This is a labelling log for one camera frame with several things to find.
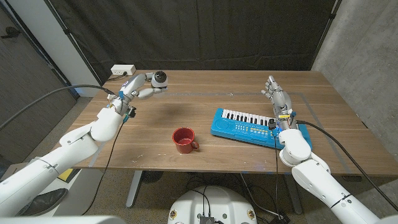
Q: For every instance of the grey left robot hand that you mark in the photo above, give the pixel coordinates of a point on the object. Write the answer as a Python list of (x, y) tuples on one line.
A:
[(133, 84)]

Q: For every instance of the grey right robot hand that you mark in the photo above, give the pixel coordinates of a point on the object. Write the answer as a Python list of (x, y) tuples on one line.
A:
[(281, 105)]

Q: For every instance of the frosted oil cruet black label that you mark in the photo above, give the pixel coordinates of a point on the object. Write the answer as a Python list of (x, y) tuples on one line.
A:
[(160, 79)]

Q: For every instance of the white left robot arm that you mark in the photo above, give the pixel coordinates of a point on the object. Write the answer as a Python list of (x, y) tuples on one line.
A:
[(62, 155)]

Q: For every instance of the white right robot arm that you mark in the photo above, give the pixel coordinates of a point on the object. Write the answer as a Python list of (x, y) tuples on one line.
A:
[(317, 180)]

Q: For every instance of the blue toy piano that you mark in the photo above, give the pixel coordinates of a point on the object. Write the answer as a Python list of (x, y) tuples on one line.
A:
[(242, 129)]

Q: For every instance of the red enamel mug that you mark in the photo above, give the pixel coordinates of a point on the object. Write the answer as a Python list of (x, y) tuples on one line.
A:
[(183, 141)]

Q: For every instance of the white power strip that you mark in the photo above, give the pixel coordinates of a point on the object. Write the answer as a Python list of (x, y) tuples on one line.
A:
[(122, 69)]

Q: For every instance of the black backdrop stand pole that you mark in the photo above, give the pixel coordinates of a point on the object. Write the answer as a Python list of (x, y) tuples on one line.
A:
[(325, 35), (74, 43)]

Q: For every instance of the black backdrop curtain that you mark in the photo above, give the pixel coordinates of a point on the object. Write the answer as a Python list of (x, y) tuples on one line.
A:
[(199, 34)]

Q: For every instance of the white table leg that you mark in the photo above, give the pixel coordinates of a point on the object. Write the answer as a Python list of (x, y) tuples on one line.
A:
[(134, 188), (293, 194)]

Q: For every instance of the black round fan base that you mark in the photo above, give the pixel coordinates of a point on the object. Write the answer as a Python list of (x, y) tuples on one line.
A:
[(152, 176)]

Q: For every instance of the black power adapter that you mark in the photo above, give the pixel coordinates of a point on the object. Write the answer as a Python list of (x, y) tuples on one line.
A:
[(280, 218)]

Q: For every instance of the white robot torso base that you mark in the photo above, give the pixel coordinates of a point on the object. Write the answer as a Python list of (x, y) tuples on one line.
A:
[(214, 202)]

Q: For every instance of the dark leather shoe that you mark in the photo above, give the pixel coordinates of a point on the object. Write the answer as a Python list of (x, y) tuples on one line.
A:
[(43, 201)]

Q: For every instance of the white robot chest edge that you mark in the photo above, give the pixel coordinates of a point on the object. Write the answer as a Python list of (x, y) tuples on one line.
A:
[(62, 220)]

